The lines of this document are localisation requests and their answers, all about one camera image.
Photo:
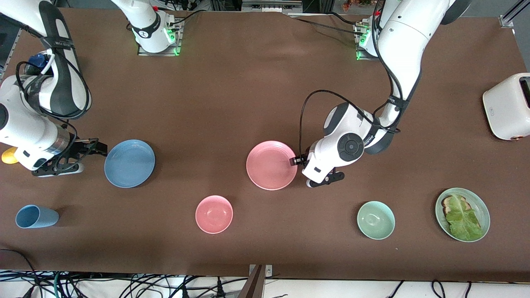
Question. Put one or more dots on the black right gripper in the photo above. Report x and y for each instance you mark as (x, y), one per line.
(80, 148)

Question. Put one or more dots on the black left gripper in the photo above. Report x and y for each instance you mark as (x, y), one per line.
(301, 159)

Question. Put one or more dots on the pink plate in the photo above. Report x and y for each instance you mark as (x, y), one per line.
(272, 165)

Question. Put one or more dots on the blue plate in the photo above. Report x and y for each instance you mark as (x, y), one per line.
(129, 163)

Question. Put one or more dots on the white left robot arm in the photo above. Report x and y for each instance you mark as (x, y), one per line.
(401, 41)

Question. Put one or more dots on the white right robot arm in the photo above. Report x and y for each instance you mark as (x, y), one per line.
(25, 124)

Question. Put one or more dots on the yellow lemon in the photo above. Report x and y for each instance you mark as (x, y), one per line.
(7, 157)

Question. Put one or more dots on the blue cup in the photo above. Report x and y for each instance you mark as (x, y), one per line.
(39, 217)

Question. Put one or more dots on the pink bowl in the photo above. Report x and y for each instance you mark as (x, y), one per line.
(214, 214)

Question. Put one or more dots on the mint green bowl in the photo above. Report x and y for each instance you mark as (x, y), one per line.
(376, 220)

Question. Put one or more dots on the toasted bread slice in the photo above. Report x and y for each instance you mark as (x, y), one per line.
(446, 202)

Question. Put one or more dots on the orange artificial flowers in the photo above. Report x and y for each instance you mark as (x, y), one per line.
(358, 3)

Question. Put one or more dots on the green lettuce leaf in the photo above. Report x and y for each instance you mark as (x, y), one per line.
(463, 223)

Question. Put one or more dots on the mint green plate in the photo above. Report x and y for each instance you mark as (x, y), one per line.
(476, 203)

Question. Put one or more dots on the white toaster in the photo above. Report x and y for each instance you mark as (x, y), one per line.
(507, 107)

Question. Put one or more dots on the aluminium profile bar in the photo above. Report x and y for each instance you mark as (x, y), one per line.
(511, 16)

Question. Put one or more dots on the small metal bracket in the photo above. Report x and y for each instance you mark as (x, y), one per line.
(269, 271)

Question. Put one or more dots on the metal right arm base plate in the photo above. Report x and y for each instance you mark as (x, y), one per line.
(159, 54)

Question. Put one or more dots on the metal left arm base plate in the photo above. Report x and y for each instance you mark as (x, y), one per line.
(366, 58)

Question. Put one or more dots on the dark camera stand pole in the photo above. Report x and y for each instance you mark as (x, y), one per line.
(254, 285)

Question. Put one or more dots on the aluminium frame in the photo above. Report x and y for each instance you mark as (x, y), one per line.
(271, 6)

